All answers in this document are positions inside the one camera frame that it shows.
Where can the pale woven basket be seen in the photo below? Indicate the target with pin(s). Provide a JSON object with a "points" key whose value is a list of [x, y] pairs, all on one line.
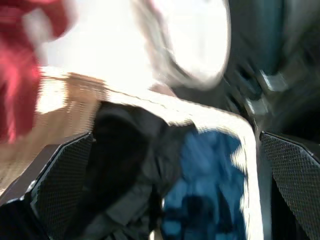
{"points": [[252, 160]]}

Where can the grey washing machine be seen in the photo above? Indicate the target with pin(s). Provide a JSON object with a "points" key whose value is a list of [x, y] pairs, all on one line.
{"points": [[305, 75]]}

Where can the black garment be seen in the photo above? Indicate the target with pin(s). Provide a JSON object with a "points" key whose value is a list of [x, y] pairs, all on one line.
{"points": [[120, 155]]}

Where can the orange-red garment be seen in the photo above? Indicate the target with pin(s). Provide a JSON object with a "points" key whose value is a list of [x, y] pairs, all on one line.
{"points": [[17, 75]]}

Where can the navy blue garment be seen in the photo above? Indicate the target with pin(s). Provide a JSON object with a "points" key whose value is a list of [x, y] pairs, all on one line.
{"points": [[205, 175]]}

